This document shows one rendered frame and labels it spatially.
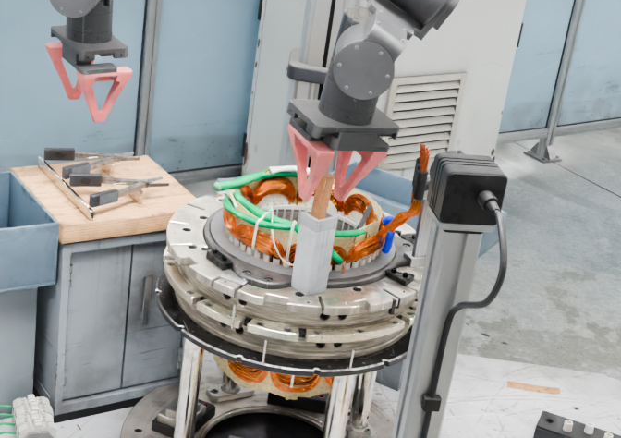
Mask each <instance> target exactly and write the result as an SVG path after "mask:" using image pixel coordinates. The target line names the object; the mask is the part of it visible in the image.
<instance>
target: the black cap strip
mask: <svg viewBox="0 0 621 438"><path fill-rule="evenodd" d="M565 420H571V419H568V418H565V417H562V416H559V415H555V414H553V413H550V412H547V411H544V410H543V411H542V414H541V416H540V418H539V420H538V423H537V425H536V428H535V432H534V435H533V438H603V437H604V434H605V433H607V432H608V431H605V430H602V429H599V428H596V427H594V429H593V434H587V433H585V432H584V429H585V426H586V424H584V423H581V422H578V421H575V420H571V421H572V422H573V426H572V431H571V432H565V431H564V430H563V427H564V423H565ZM610 433H611V434H612V435H613V438H621V435H618V434H615V433H612V432H610Z"/></svg>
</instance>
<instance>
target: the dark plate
mask: <svg viewBox="0 0 621 438"><path fill-rule="evenodd" d="M229 435H232V436H236V437H241V438H322V437H323V433H322V432H320V431H319V430H317V429H315V428H313V427H311V426H310V425H307V424H305V423H302V422H300V421H297V420H292V419H287V418H283V417H277V416H269V415H248V416H240V417H235V418H232V419H228V420H223V421H220V422H218V423H217V424H215V425H214V426H213V427H212V428H211V429H210V430H209V431H208V432H207V434H206V435H205V438H228V437H229Z"/></svg>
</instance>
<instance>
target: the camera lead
mask: <svg viewBox="0 0 621 438"><path fill-rule="evenodd" d="M478 203H479V205H480V206H481V207H482V209H483V210H484V211H485V212H486V213H489V214H492V215H493V216H494V217H495V219H496V223H497V229H498V237H499V248H500V266H499V272H498V275H497V278H496V281H495V284H494V286H493V289H492V291H491V293H490V294H489V295H488V297H487V298H486V299H484V300H482V301H463V302H459V303H457V304H456V305H455V306H454V307H453V308H452V309H451V310H450V311H449V312H448V314H447V316H446V319H445V322H444V328H443V331H442V335H441V340H440V344H439V347H438V352H437V356H436V361H435V365H434V370H433V375H432V383H431V388H430V393H429V394H423V398H422V402H421V408H422V410H423V411H425V417H424V422H423V426H422V431H421V436H420V438H427V436H428V431H429V427H430V422H431V417H432V412H433V411H434V412H438V411H439V410H440V406H441V401H442V398H441V397H440V395H437V394H436V390H437V385H438V381H439V376H440V371H441V367H442V363H443V358H444V351H445V346H446V342H447V338H448V335H449V331H450V328H451V324H452V321H453V319H454V316H455V314H456V313H457V312H458V311H460V310H462V309H481V308H485V307H487V306H489V305H490V304H491V303H492V302H493V301H494V300H495V298H496V297H497V295H498V293H499V292H500V290H501V287H502V285H503V283H504V281H505V274H506V269H507V244H506V234H505V221H504V217H503V215H502V214H501V211H500V209H499V207H500V202H499V200H498V199H497V198H496V197H495V196H494V195H493V193H492V192H491V191H490V190H484V191H482V192H481V193H480V194H479V196H478Z"/></svg>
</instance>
